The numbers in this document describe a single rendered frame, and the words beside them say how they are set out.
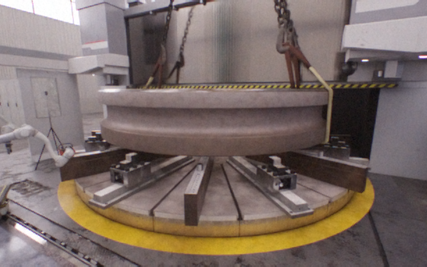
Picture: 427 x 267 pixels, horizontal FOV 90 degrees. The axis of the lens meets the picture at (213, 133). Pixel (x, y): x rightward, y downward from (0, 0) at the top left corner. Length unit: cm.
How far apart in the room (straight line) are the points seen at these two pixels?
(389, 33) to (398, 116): 239
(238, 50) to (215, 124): 323
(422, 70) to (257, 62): 303
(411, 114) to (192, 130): 433
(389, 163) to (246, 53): 399
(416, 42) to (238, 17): 379
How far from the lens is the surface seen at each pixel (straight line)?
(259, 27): 586
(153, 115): 331
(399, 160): 585
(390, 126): 567
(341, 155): 479
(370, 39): 363
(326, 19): 563
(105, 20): 674
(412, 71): 468
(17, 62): 674
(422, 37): 372
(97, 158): 425
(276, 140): 322
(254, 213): 278
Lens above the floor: 175
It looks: 11 degrees down
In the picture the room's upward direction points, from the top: straight up
